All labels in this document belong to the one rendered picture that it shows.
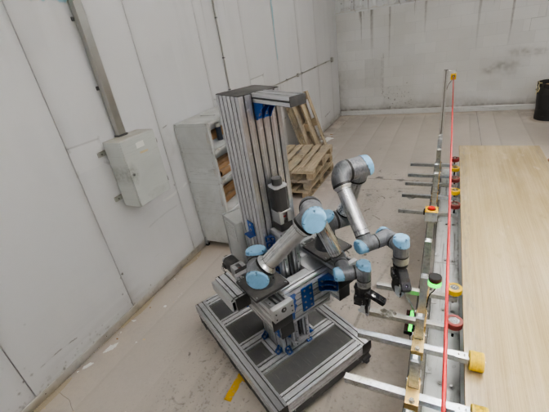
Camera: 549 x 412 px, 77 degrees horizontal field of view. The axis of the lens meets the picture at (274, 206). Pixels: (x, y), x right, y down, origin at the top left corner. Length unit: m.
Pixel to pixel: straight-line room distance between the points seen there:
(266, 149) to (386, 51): 7.61
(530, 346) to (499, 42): 7.83
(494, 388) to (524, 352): 0.25
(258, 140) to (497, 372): 1.50
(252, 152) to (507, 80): 8.01
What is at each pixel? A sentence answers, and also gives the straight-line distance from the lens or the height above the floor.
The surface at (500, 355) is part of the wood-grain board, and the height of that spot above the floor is 0.90.
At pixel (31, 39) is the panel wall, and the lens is 3.13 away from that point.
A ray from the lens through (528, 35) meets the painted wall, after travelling 9.30.
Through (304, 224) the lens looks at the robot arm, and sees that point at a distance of 1.57.
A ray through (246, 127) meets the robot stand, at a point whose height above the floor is 1.87.
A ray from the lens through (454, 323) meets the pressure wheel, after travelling 1.98.
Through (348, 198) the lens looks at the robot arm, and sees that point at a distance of 1.75.
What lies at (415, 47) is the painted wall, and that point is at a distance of 9.24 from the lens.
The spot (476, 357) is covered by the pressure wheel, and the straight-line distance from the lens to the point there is 1.76.
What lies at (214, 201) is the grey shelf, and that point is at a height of 0.65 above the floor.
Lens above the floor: 2.29
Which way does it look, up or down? 27 degrees down
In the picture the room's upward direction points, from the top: 9 degrees counter-clockwise
